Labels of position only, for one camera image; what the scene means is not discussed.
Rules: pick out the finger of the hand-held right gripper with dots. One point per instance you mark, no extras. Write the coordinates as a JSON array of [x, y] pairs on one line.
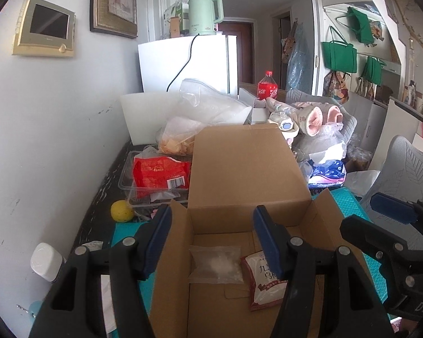
[[366, 234], [391, 207]]

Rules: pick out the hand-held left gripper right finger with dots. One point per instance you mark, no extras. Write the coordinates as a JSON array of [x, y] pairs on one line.
[[264, 239]]

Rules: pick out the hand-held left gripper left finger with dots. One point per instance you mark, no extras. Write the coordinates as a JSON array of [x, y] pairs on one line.
[[160, 239]]

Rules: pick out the red white snack packet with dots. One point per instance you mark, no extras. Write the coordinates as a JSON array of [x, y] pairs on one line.
[[264, 281]]

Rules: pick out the clear bag of white crystals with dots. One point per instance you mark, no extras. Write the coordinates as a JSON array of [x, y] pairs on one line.
[[216, 266]]

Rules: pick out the brown cardboard box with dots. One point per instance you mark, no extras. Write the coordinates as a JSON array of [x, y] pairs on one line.
[[246, 169]]

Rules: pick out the grey leaf pattern chair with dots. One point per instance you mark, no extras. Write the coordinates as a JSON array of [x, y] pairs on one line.
[[402, 172]]

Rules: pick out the yellow lemon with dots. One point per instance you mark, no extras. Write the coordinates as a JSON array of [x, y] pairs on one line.
[[121, 211]]

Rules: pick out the large red snack bag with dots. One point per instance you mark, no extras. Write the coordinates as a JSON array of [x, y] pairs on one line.
[[158, 176]]

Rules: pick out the clear plastic tray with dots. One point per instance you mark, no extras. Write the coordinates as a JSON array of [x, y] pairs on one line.
[[127, 183]]

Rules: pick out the blue white plastic pack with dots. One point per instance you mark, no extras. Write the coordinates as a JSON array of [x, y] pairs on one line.
[[327, 176]]

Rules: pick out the drinking glass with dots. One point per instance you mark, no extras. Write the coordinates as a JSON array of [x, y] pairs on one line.
[[298, 155]]

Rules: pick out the crumpled clear plastic bag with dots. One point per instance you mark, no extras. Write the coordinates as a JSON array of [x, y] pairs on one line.
[[320, 144]]

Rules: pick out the clear bag of chips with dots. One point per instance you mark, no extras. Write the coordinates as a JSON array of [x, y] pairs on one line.
[[178, 141]]

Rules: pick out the pink plush slipper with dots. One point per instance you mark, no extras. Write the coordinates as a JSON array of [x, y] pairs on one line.
[[313, 121], [333, 114]]

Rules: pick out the white plastic bottle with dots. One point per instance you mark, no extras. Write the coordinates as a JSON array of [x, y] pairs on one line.
[[45, 262]]

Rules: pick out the white board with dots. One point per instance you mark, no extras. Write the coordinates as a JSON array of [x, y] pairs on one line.
[[144, 116]]

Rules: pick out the colourful cartoon bag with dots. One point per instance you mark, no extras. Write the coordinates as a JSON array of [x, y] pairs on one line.
[[336, 89]]

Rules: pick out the small white box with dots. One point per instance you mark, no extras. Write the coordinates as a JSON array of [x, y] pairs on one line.
[[253, 107]]

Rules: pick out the small green tote bag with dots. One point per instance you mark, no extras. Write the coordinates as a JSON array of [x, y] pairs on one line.
[[372, 72]]

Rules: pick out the light blue round object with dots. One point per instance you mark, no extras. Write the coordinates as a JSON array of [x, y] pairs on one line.
[[36, 310]]

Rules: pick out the large clear plastic bag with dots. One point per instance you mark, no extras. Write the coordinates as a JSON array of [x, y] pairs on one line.
[[211, 105]]

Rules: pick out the cola bottle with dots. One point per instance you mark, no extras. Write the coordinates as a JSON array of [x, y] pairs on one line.
[[267, 88]]

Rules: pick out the large green tote bag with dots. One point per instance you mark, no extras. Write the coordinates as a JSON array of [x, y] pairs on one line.
[[338, 56]]

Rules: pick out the blue transparent hanging bag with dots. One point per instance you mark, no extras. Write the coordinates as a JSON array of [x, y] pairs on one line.
[[298, 63]]

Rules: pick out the decorative branch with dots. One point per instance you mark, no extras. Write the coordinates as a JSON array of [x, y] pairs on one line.
[[414, 35]]

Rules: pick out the white fridge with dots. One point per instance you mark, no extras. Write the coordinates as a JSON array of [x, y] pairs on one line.
[[211, 63]]

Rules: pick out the brown door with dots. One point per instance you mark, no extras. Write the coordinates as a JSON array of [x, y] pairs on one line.
[[243, 49]]

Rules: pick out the patterned cloth bag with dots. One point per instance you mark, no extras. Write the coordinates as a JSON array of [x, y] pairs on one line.
[[287, 45]]

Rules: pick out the pale green electric kettle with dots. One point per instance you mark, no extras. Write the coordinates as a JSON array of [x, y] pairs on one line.
[[202, 16]]

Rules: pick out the framed picture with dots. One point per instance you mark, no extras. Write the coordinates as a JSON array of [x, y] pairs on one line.
[[116, 3]]

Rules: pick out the wall intercom monitor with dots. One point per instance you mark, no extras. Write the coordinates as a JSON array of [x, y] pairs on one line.
[[45, 24]]

